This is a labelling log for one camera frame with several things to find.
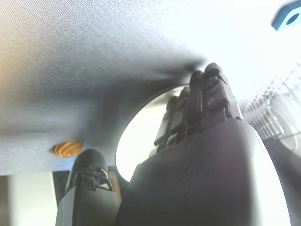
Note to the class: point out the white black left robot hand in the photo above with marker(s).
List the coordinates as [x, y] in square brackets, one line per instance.
[200, 176]

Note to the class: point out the orange swirl pastry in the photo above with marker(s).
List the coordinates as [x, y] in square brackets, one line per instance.
[68, 148]

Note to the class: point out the white robot torso column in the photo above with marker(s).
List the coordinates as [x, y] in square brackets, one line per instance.
[33, 202]

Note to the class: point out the blue block with two holes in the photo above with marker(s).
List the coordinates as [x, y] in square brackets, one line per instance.
[279, 21]

